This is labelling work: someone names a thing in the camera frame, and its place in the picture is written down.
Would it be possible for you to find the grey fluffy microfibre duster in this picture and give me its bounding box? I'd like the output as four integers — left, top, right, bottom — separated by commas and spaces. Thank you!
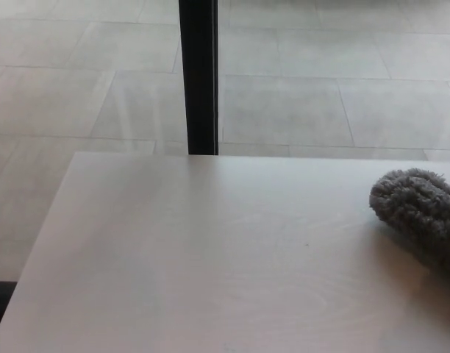
368, 168, 450, 283

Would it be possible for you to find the black vertical window frame post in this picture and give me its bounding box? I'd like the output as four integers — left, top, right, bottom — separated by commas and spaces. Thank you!
177, 0, 221, 156

